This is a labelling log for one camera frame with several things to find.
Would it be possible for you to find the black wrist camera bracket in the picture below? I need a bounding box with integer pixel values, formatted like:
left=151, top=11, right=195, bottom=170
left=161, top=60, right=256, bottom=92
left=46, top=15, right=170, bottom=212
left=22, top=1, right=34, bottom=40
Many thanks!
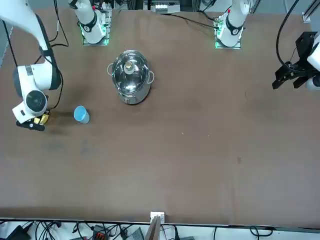
left=16, top=119, right=46, bottom=133

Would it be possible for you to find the aluminium frame post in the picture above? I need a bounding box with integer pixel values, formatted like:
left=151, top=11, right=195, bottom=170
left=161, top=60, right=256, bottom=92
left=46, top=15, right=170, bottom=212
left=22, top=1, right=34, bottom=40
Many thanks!
left=149, top=211, right=166, bottom=240

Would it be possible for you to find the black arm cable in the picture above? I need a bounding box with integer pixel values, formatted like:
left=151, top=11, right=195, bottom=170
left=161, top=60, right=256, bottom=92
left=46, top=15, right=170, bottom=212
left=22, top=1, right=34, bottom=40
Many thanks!
left=34, top=0, right=70, bottom=111
left=276, top=0, right=301, bottom=68

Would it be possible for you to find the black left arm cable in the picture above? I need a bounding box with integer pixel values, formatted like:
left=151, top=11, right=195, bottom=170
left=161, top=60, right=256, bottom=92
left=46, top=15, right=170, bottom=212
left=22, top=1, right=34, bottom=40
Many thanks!
left=276, top=0, right=301, bottom=68

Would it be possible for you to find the black device with red connectors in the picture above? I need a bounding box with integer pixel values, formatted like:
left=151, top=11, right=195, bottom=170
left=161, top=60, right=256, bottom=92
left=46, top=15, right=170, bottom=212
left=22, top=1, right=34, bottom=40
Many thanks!
left=92, top=224, right=111, bottom=240

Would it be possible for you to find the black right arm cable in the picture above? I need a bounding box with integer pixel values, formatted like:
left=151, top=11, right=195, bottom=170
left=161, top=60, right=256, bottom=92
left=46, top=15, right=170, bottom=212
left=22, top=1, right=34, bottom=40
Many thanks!
left=34, top=0, right=70, bottom=111

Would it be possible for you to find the aluminium frame rail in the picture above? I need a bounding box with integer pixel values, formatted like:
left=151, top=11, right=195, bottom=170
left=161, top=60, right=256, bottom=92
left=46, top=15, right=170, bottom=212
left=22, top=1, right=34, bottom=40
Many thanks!
left=301, top=0, right=320, bottom=24

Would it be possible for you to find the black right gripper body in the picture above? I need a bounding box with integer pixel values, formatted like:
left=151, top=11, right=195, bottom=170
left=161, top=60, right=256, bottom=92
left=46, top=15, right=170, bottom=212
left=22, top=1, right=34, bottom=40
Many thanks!
left=32, top=109, right=51, bottom=125

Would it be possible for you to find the glass pot lid with knob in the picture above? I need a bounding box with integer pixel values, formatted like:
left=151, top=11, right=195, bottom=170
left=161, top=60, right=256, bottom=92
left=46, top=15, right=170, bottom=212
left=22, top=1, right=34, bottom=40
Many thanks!
left=111, top=50, right=150, bottom=92

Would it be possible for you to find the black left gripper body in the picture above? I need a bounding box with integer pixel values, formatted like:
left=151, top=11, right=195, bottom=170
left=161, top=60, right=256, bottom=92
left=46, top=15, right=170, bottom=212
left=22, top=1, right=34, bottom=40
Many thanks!
left=295, top=31, right=318, bottom=66

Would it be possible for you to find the black power adapter box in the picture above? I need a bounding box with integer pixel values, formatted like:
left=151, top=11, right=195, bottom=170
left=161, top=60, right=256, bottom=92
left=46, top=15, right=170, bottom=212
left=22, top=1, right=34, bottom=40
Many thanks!
left=4, top=224, right=31, bottom=240

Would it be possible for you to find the black table cable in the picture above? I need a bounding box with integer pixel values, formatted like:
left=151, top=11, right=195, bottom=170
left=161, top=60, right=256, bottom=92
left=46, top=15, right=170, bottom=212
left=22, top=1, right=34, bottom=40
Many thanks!
left=154, top=12, right=217, bottom=27

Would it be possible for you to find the stainless steel cooking pot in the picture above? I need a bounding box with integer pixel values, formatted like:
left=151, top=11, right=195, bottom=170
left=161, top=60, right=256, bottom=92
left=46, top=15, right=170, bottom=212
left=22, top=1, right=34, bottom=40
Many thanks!
left=107, top=49, right=155, bottom=106

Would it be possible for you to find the blue plastic cup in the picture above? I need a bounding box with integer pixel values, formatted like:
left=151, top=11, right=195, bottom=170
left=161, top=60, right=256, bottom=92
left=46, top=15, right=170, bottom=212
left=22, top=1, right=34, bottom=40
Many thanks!
left=73, top=105, right=91, bottom=124

